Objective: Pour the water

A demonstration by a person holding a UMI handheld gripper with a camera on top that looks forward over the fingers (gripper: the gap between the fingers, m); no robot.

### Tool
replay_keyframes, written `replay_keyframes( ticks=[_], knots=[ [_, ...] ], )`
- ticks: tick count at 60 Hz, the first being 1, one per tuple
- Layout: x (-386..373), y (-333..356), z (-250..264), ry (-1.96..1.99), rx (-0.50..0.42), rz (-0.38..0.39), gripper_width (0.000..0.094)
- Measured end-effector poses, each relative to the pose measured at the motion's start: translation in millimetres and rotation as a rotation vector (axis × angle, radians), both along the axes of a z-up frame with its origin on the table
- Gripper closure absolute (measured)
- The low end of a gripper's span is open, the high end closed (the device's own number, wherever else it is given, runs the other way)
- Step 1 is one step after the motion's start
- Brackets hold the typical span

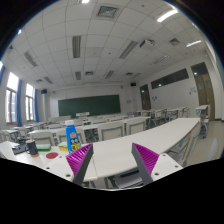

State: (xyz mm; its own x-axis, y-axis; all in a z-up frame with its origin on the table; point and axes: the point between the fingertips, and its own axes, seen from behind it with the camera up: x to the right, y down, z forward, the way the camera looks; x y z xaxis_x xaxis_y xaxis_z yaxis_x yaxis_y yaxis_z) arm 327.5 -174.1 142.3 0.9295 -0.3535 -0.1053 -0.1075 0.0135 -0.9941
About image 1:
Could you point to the white chair back centre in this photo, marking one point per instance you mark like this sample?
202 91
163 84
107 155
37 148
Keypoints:
111 130

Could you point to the white lectern desk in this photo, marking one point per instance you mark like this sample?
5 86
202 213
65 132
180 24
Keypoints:
82 115

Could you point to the blue curtain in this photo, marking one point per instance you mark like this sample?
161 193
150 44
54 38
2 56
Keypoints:
18 104

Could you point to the white chair back left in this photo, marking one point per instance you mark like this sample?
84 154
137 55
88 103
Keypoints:
44 137

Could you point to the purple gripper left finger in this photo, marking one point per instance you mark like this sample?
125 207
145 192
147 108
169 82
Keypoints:
79 161

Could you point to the brown door right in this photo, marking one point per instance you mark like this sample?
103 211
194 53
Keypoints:
204 87

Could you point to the black device on table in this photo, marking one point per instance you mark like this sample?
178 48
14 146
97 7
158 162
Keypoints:
20 147

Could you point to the green chalkboard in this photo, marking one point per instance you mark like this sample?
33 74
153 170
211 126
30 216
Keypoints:
95 105

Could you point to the blue plastic water bottle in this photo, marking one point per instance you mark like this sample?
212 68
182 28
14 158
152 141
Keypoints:
72 136

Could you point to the ceiling projector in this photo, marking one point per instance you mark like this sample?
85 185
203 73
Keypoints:
147 44

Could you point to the green yellow sponge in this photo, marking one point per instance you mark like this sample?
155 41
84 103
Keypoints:
63 146

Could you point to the brown door far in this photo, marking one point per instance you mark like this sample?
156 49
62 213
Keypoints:
145 97

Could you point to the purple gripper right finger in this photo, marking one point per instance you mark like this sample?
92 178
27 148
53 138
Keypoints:
146 160

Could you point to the red round coaster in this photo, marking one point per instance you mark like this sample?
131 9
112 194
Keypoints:
51 155

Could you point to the brown door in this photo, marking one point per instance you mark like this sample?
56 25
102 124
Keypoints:
204 87
145 97

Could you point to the white chair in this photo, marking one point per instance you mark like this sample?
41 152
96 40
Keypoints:
44 137
111 130
135 125

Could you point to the white chair back right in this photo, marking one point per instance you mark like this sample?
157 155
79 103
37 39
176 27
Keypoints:
135 125

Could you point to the black cup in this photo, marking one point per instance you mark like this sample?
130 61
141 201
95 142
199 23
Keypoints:
31 148

